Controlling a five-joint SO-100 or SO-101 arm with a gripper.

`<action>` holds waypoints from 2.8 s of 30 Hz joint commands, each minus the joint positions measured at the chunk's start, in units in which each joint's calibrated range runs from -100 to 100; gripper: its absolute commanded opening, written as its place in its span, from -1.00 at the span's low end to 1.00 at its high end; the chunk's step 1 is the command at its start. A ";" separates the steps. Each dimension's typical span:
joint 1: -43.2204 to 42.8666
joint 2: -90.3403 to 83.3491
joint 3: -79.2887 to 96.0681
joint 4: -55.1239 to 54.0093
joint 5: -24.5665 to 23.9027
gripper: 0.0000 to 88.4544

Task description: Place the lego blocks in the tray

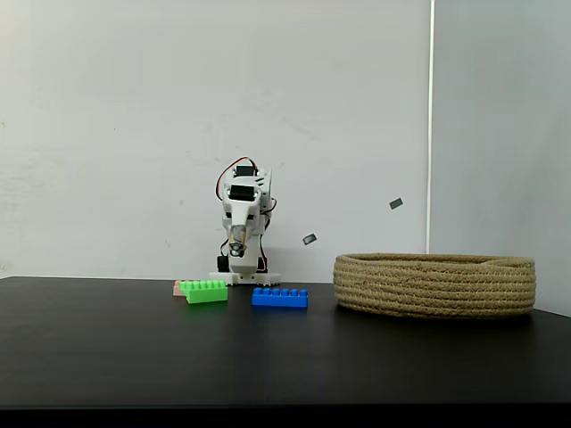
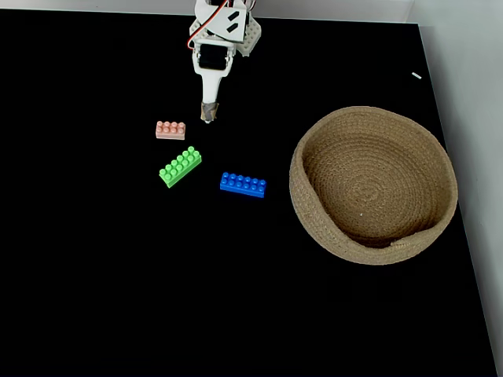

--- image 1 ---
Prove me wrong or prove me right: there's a woven rope basket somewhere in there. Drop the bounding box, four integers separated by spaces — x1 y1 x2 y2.
333 252 537 320

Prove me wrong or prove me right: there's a green lego block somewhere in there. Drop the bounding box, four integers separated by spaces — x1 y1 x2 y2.
179 279 229 306

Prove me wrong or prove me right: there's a white vertical wall trim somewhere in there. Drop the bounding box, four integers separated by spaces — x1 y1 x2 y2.
426 0 436 255

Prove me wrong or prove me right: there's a blue lego block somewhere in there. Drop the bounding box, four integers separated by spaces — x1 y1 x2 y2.
251 287 310 309

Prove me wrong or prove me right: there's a red servo cable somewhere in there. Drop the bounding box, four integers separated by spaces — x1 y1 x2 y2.
215 155 261 201

